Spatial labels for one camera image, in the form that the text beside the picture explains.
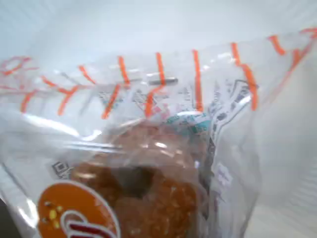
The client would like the packaged donut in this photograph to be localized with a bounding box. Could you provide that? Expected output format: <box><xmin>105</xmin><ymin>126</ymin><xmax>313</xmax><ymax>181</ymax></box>
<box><xmin>0</xmin><ymin>26</ymin><xmax>317</xmax><ymax>238</ymax></box>

